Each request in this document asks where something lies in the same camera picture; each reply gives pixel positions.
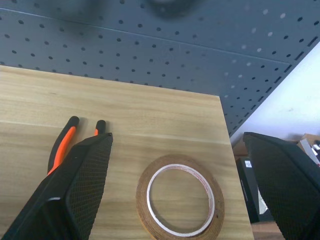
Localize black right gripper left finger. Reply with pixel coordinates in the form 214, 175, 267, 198
0, 132, 114, 240

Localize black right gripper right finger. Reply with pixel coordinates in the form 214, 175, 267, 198
242, 131, 320, 240

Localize grey pegboard panel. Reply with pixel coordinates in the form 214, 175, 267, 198
0, 0, 320, 138

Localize black box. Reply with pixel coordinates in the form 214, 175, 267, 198
235, 156, 270, 224

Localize brown cardboard box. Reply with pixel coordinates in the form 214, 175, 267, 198
287, 133, 320, 166

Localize orange and black pliers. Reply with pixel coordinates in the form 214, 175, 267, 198
46, 115, 107, 176

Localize brown adhesive tape roll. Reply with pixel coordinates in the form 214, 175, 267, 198
135, 154, 225, 238

